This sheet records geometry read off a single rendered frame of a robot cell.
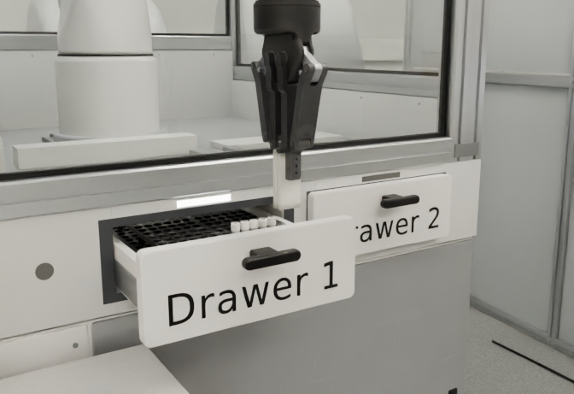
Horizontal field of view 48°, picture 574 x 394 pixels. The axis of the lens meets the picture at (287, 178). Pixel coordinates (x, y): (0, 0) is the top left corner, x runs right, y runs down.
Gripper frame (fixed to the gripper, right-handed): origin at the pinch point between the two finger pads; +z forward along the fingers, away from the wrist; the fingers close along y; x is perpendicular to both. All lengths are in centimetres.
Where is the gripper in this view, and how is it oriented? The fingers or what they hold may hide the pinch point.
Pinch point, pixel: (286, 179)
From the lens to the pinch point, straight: 74.9
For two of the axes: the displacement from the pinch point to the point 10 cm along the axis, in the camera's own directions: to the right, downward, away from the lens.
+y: -5.3, -1.7, 8.3
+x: -8.5, 1.1, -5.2
